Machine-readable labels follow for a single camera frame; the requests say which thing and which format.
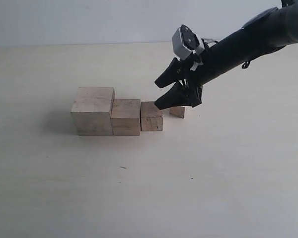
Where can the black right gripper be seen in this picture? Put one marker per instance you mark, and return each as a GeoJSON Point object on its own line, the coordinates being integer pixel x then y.
{"type": "Point", "coordinates": [262, 35]}

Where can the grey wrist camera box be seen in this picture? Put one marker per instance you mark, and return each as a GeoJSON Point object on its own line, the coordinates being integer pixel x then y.
{"type": "Point", "coordinates": [185, 42]}

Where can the second largest wooden cube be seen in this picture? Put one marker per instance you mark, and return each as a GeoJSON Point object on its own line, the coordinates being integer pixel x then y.
{"type": "Point", "coordinates": [125, 117]}

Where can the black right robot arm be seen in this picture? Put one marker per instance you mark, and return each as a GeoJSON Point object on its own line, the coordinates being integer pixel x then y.
{"type": "Point", "coordinates": [200, 60]}

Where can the smallest wooden cube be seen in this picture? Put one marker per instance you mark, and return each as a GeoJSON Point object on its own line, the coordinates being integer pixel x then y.
{"type": "Point", "coordinates": [178, 111]}

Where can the third largest wooden cube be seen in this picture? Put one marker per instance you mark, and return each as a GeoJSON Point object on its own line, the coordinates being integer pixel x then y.
{"type": "Point", "coordinates": [151, 117]}

